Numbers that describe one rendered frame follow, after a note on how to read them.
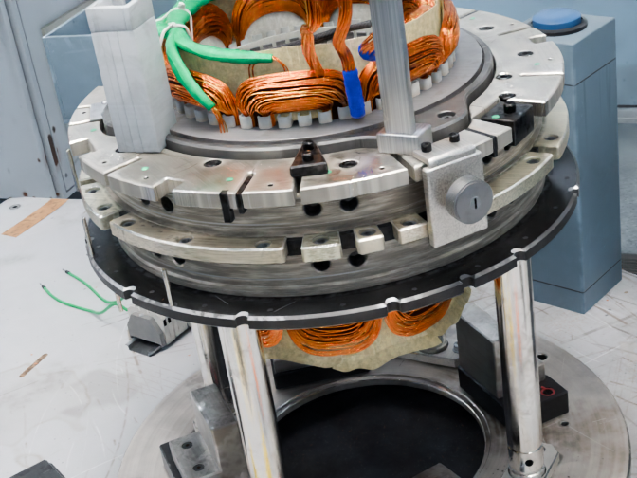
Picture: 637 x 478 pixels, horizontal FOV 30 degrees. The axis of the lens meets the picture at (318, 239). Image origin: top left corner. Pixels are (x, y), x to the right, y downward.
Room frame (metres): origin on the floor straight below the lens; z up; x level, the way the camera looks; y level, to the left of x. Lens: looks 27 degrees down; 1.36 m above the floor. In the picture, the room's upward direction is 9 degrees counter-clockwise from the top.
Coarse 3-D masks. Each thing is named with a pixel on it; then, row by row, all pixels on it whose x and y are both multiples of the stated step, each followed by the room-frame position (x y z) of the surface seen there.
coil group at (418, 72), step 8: (416, 40) 0.66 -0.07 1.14; (424, 40) 0.66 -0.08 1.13; (432, 40) 0.67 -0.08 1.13; (440, 40) 0.68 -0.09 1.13; (408, 48) 0.65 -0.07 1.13; (416, 48) 0.66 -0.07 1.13; (424, 48) 0.66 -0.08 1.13; (440, 48) 0.67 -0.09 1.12; (416, 56) 0.66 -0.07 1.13; (432, 56) 0.66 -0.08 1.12; (440, 56) 0.67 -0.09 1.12; (368, 64) 0.64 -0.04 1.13; (416, 64) 0.65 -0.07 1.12; (424, 64) 0.66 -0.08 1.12; (432, 64) 0.66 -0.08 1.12; (368, 72) 0.64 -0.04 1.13; (416, 72) 0.65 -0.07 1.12; (424, 72) 0.66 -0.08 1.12; (360, 80) 0.64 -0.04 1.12; (368, 80) 0.64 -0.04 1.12; (376, 80) 0.64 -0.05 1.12; (376, 88) 0.64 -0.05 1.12; (368, 96) 0.64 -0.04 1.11
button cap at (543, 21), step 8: (552, 8) 0.96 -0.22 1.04; (560, 8) 0.96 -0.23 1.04; (568, 8) 0.95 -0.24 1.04; (536, 16) 0.95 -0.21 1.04; (544, 16) 0.94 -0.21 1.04; (552, 16) 0.94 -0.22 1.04; (560, 16) 0.93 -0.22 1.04; (568, 16) 0.93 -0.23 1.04; (576, 16) 0.93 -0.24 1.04; (536, 24) 0.94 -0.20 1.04; (544, 24) 0.93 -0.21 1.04; (552, 24) 0.93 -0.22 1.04; (560, 24) 0.92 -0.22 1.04; (568, 24) 0.92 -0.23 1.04; (576, 24) 0.93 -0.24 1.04
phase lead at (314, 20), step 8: (304, 0) 0.60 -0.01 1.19; (312, 0) 0.60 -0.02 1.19; (312, 8) 0.60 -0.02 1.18; (312, 16) 0.60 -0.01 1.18; (320, 16) 0.60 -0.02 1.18; (304, 24) 0.61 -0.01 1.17; (312, 24) 0.60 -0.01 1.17; (320, 24) 0.60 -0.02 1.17; (304, 32) 0.61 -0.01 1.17; (312, 32) 0.60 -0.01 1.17; (304, 40) 0.62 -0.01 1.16; (312, 40) 0.62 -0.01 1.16; (304, 48) 0.62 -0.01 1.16; (312, 48) 0.62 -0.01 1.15; (304, 56) 0.62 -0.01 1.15; (312, 56) 0.62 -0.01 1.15; (312, 64) 0.63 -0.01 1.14; (320, 64) 0.63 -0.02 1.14; (312, 72) 0.63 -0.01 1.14; (320, 72) 0.64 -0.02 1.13
